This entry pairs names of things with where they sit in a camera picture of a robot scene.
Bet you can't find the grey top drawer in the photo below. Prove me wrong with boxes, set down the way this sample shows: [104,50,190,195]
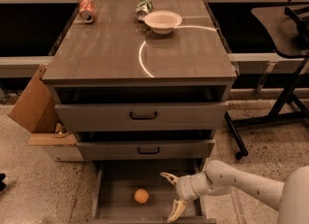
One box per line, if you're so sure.
[55,101,227,131]

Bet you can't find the brown cardboard box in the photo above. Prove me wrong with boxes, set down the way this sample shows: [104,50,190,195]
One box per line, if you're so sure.
[8,65,84,161]

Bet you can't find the red soda can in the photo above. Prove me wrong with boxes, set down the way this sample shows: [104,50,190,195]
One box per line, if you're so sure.
[78,0,97,23]

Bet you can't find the grey drawer cabinet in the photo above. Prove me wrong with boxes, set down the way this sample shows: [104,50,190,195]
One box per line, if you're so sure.
[42,0,239,171]

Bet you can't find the grey middle drawer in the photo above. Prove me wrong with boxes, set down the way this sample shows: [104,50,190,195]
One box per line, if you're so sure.
[77,139,215,160]

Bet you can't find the black object on floor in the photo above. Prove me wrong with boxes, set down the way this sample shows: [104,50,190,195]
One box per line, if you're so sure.
[0,173,6,191]

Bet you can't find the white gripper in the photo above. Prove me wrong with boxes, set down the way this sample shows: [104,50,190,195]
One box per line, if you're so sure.
[160,172,197,223]

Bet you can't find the white bowl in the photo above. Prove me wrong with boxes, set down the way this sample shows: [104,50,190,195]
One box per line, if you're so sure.
[144,11,183,35]

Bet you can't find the grey bottom drawer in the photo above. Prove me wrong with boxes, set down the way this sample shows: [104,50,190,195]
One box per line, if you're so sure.
[93,159,216,224]

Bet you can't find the black side table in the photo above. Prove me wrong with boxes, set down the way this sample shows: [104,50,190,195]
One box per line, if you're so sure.
[225,0,309,159]

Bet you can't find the orange fruit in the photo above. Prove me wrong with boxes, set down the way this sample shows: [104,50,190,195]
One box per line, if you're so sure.
[134,188,150,205]

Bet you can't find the grey drawer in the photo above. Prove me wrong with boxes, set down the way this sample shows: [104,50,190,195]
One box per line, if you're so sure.
[93,159,216,224]
[77,139,215,160]
[55,101,227,131]

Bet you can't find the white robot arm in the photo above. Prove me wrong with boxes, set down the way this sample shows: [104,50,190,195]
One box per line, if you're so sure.
[160,160,309,224]

